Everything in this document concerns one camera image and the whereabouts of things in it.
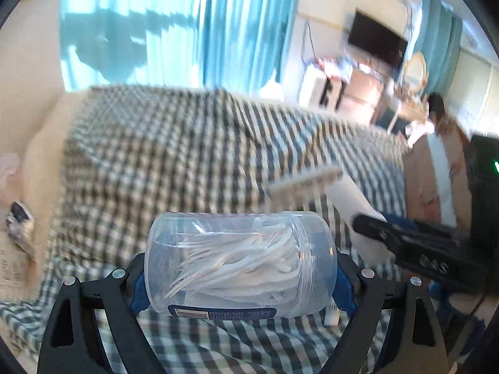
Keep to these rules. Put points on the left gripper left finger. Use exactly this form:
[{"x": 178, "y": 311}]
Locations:
[{"x": 72, "y": 341}]

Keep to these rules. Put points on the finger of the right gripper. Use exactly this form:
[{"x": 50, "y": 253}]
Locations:
[{"x": 407, "y": 235}]

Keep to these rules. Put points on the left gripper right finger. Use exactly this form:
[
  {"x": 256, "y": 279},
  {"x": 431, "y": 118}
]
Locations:
[{"x": 412, "y": 342}]

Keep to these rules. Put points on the clear floss pick jar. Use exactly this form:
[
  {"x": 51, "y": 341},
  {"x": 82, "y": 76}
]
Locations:
[{"x": 240, "y": 267}]

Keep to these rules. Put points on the brown cardboard box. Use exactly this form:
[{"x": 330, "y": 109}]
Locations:
[{"x": 436, "y": 182}]

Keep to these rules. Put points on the white flat comb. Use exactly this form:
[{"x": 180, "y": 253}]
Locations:
[{"x": 304, "y": 185}]

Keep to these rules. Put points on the silver mini fridge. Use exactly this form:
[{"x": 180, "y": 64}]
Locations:
[{"x": 360, "y": 97}]

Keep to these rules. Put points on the oval vanity mirror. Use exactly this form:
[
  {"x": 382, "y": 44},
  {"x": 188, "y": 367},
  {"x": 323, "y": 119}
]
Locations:
[{"x": 415, "y": 73}]

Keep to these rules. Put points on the white suitcase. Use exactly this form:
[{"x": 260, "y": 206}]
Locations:
[{"x": 318, "y": 90}]

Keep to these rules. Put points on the checkered bed sheet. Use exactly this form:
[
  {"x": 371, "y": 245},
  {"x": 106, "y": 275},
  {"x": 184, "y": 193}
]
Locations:
[{"x": 107, "y": 161}]

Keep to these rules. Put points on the right teal curtain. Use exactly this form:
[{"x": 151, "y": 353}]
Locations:
[{"x": 439, "y": 41}]

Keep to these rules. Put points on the middle teal curtain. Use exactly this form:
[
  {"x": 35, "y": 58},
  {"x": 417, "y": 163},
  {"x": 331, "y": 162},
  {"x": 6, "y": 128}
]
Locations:
[{"x": 245, "y": 43}]

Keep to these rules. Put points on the large left teal curtain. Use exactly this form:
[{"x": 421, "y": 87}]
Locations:
[{"x": 150, "y": 42}]

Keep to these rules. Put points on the black wall television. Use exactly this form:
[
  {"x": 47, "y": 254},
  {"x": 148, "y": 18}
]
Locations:
[{"x": 376, "y": 39}]

